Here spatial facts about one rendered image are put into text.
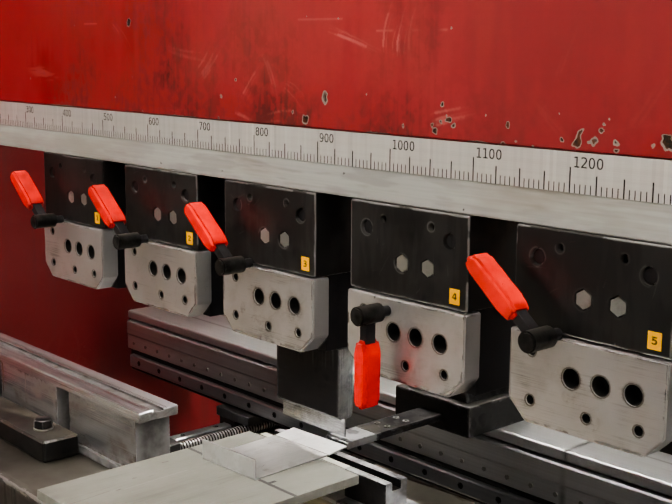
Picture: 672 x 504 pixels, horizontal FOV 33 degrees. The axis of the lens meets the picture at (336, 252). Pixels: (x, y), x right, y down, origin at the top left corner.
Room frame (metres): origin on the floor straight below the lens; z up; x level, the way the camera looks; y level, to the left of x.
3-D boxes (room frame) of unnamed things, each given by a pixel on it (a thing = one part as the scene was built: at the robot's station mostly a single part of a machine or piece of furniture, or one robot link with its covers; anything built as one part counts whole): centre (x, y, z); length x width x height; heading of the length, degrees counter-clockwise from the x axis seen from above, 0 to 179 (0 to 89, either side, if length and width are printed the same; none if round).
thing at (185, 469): (1.08, 0.13, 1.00); 0.26 x 0.18 x 0.01; 132
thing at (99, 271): (1.50, 0.31, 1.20); 0.15 x 0.09 x 0.17; 42
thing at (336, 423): (1.18, 0.02, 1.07); 0.10 x 0.02 x 0.10; 42
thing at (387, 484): (1.16, 0.01, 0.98); 0.20 x 0.03 x 0.03; 42
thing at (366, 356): (1.02, -0.03, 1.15); 0.04 x 0.02 x 0.10; 132
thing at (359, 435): (1.29, -0.10, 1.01); 0.26 x 0.12 x 0.05; 132
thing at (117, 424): (1.59, 0.39, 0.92); 0.50 x 0.06 x 0.10; 42
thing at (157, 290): (1.35, 0.18, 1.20); 0.15 x 0.09 x 0.17; 42
